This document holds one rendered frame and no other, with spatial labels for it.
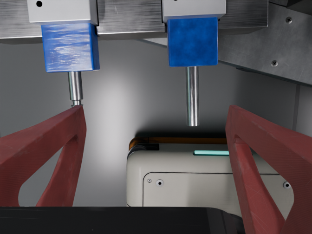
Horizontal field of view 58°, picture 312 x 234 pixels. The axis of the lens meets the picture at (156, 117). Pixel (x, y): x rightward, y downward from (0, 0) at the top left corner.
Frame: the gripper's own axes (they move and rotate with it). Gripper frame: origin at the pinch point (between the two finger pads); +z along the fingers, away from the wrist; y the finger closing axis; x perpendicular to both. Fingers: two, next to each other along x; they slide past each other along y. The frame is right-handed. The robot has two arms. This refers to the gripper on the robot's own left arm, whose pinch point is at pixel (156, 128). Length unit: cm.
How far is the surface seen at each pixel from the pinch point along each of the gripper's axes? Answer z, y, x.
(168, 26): 14.1, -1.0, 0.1
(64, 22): 13.5, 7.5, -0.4
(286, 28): 20.6, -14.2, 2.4
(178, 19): 14.3, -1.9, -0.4
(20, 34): 15.1, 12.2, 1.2
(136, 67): 91, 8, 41
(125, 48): 94, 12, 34
